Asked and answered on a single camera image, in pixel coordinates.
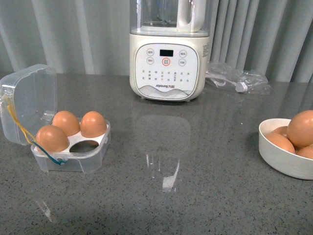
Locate brown egg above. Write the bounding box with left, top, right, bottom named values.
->
left=272, top=126, right=288, bottom=138
left=265, top=133, right=295, bottom=154
left=80, top=111, right=107, bottom=138
left=296, top=145, right=313, bottom=159
left=287, top=110, right=313, bottom=147
left=36, top=125, right=69, bottom=152
left=52, top=111, right=80, bottom=137

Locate brown egg in bowl back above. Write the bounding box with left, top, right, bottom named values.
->
left=272, top=126, right=288, bottom=138

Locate clear plastic egg box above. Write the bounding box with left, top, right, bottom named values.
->
left=0, top=64, right=111, bottom=174

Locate cream Joyoung blender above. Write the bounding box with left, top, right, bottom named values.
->
left=130, top=0, right=210, bottom=101

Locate clear plastic bag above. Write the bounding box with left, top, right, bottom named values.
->
left=205, top=62, right=271, bottom=95

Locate white round bowl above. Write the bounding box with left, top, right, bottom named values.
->
left=259, top=118, right=313, bottom=180

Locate white power cable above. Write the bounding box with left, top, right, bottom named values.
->
left=205, top=73, right=247, bottom=94

